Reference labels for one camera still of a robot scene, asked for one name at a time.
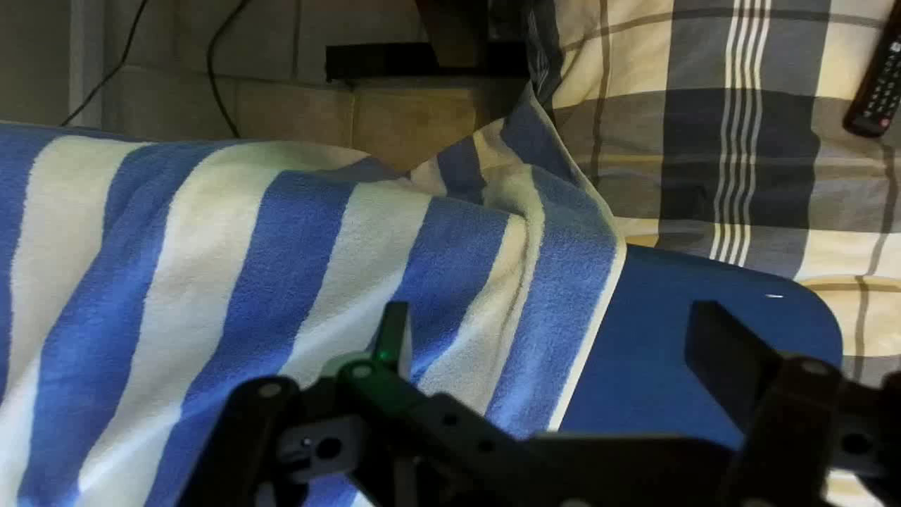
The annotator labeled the blue white striped towel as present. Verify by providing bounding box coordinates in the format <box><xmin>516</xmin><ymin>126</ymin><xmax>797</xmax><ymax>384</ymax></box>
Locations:
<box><xmin>0</xmin><ymin>88</ymin><xmax>630</xmax><ymax>507</ymax></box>

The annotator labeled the thin black wall cable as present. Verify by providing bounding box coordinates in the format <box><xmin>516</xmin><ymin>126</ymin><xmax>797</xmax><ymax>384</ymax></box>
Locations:
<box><xmin>60</xmin><ymin>0</ymin><xmax>153</xmax><ymax>130</ymax></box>
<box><xmin>207</xmin><ymin>0</ymin><xmax>253</xmax><ymax>141</ymax></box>

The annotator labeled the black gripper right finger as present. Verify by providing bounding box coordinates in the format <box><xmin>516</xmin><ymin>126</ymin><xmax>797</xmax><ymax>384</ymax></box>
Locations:
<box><xmin>684</xmin><ymin>298</ymin><xmax>901</xmax><ymax>507</ymax></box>

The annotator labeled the brown wooden nightstand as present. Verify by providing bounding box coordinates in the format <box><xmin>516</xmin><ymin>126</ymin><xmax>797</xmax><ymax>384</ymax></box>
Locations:
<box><xmin>328</xmin><ymin>72</ymin><xmax>530</xmax><ymax>177</ymax></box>

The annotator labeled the plaid bed comforter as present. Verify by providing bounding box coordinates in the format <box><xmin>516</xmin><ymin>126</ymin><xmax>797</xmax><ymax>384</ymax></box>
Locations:
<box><xmin>525</xmin><ymin>0</ymin><xmax>901</xmax><ymax>507</ymax></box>

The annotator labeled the blue covered ironing board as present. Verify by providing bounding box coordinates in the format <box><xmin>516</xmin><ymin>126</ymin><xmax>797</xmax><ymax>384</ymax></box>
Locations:
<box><xmin>557</xmin><ymin>246</ymin><xmax>846</xmax><ymax>448</ymax></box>

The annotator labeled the black remote control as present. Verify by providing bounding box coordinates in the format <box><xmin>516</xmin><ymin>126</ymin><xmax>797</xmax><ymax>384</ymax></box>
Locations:
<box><xmin>842</xmin><ymin>8</ymin><xmax>901</xmax><ymax>141</ymax></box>

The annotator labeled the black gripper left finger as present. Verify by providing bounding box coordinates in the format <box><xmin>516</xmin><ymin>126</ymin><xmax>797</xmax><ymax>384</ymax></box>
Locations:
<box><xmin>178</xmin><ymin>298</ymin><xmax>516</xmax><ymax>507</ymax></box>

